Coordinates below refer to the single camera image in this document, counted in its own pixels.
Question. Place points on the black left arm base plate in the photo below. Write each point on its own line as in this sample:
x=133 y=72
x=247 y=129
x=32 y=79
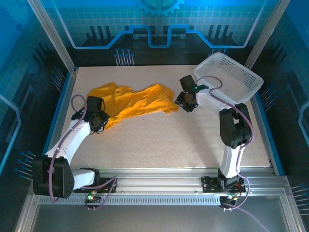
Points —
x=108 y=187

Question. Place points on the white plastic basket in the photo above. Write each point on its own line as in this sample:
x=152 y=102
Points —
x=241 y=79

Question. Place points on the blue table edge strip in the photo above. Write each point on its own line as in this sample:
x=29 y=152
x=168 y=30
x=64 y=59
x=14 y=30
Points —
x=56 y=113

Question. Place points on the grey metal panel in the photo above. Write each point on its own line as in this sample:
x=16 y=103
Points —
x=157 y=220

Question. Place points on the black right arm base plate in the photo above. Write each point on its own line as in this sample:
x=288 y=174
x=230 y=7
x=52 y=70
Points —
x=210 y=184

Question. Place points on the aluminium mounting rail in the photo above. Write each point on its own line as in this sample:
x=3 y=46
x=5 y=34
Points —
x=157 y=180

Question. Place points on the aluminium frame post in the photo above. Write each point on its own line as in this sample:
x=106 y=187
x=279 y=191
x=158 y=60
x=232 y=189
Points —
x=265 y=33
x=53 y=36

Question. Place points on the yellow t-shirt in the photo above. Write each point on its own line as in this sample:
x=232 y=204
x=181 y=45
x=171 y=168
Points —
x=135 y=101

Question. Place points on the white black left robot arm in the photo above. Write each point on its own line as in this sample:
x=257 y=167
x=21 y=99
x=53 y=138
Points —
x=74 y=135

